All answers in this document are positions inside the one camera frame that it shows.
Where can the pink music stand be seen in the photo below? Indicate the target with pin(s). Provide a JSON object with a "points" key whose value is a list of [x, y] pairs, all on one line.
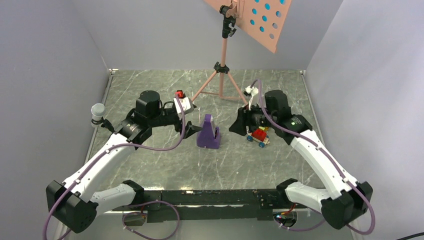
{"points": [[263, 20]]}

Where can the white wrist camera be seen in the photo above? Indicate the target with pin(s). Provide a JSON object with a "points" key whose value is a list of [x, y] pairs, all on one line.
{"points": [[183, 104], [253, 93]]}

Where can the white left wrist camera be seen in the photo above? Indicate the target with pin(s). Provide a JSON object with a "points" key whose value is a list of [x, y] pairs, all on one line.
{"points": [[183, 104]]}

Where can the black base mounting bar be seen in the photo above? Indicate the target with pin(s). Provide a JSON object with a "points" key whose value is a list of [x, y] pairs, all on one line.
{"points": [[225, 204]]}

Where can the aluminium frame rail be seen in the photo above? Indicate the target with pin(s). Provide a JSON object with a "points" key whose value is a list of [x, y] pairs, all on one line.
{"points": [[157, 206]]}

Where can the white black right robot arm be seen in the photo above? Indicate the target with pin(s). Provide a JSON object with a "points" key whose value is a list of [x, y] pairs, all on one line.
{"points": [[318, 159]]}

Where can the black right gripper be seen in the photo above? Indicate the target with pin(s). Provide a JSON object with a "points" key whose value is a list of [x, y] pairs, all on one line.
{"points": [[244, 118]]}

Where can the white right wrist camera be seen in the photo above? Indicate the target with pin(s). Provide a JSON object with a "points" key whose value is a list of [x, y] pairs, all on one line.
{"points": [[253, 93]]}

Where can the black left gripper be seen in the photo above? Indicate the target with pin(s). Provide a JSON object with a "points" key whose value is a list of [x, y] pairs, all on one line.
{"points": [[190, 129]]}

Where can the red wooden toy car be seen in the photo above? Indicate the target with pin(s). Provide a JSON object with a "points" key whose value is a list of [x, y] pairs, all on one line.
{"points": [[260, 135]]}

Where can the grey microphone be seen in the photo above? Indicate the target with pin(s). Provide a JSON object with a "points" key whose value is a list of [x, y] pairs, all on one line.
{"points": [[98, 111]]}

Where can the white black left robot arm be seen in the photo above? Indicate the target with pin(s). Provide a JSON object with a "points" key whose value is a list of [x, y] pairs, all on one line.
{"points": [[99, 172]]}

